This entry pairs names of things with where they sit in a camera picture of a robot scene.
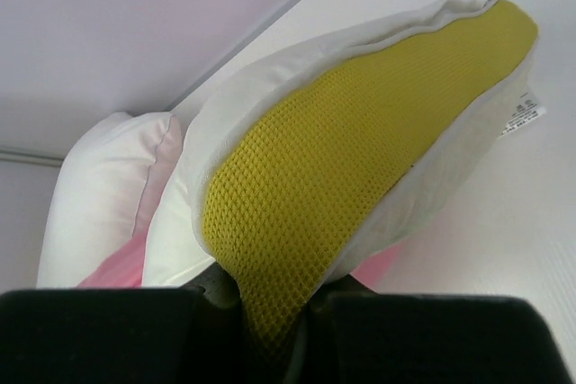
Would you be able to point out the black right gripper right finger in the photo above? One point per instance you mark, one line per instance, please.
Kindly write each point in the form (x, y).
(355, 335)

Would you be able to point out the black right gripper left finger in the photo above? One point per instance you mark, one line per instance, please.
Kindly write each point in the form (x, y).
(189, 334)

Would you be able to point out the pink pillowcase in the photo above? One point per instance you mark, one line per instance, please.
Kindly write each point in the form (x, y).
(122, 269)

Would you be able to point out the bare white pillow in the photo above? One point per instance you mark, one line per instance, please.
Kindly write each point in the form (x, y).
(108, 189)

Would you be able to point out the white pillow care label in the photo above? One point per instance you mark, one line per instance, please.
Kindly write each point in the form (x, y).
(528, 109)

